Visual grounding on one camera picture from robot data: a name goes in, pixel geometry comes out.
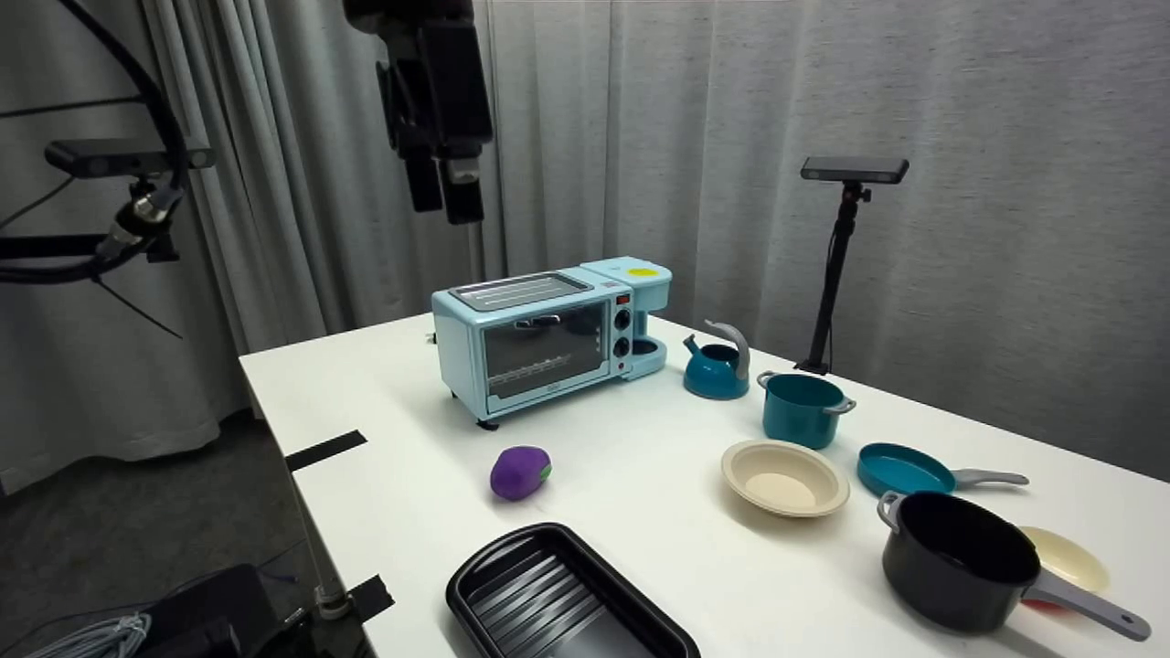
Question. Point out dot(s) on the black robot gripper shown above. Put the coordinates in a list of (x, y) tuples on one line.
[(436, 85)]

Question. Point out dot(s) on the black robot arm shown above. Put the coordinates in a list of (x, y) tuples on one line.
[(403, 14)]

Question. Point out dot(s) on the white bowl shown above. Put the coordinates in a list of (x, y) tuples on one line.
[(785, 478)]

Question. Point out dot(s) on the light blue toaster oven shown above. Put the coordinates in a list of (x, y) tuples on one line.
[(551, 334)]

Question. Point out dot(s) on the black tape strip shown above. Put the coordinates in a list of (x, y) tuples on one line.
[(367, 601), (326, 451)]

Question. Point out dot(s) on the teal toy kettle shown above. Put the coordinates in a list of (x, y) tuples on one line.
[(716, 372)]

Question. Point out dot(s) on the teal toy pot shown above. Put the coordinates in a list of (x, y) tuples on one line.
[(802, 408)]

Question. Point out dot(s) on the black baking tray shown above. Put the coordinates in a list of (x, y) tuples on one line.
[(560, 598)]

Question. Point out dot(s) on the grey curtain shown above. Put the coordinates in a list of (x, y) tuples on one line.
[(974, 186)]

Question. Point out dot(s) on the small cream and red plate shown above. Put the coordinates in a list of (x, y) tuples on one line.
[(1074, 557)]

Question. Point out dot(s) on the black camera on bent arm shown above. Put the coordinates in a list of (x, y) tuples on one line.
[(124, 169)]

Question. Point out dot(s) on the black camera on straight stand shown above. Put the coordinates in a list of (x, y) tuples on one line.
[(843, 244)]

